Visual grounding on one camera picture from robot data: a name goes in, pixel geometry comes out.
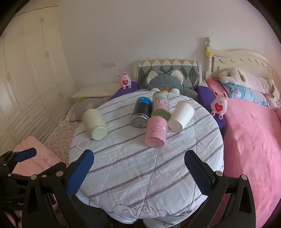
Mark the purple cushion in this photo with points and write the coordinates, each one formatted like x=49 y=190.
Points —
x=206 y=96
x=125 y=93

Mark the pale green cylinder bottle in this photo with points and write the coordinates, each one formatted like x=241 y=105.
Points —
x=94 y=122

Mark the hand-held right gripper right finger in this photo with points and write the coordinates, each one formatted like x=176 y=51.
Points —
x=199 y=175

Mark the pink bunny toy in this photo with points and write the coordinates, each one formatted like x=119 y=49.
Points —
x=219 y=105
x=125 y=81

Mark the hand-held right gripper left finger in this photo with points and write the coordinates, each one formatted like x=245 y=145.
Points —
x=79 y=174

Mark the cream bed headboard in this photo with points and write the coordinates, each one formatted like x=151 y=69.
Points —
x=241 y=59

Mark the pink cup with green base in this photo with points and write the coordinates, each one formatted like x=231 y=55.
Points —
x=160 y=101

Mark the heart printed sheet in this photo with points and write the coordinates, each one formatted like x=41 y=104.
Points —
x=60 y=136

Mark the grey plush cat toy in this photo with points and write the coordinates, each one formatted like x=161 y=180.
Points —
x=164 y=82

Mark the white paper cup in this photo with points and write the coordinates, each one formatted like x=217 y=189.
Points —
x=181 y=115

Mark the grey striped white blanket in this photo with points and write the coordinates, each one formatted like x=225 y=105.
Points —
x=131 y=166

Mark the pink folded blanket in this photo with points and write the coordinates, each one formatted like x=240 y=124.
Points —
x=35 y=162

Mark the blue printed pillow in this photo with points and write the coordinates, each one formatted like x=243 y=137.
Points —
x=243 y=93

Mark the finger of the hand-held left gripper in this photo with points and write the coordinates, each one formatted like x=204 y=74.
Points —
x=25 y=154

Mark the yellow crown sticker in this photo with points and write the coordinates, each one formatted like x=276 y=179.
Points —
x=208 y=52

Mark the white wall socket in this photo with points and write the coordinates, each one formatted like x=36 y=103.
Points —
x=108 y=64

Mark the diamond patterned cushion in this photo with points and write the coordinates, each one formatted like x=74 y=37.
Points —
x=193 y=69

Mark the dark blue metal can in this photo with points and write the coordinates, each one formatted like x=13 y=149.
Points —
x=141 y=110

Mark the pink fluffy blanket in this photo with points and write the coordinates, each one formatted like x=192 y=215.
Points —
x=250 y=142

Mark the cream wardrobe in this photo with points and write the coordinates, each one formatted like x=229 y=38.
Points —
x=33 y=76

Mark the pink printed cup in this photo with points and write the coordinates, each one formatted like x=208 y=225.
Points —
x=155 y=132

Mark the white plush toy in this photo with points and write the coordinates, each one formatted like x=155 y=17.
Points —
x=232 y=75

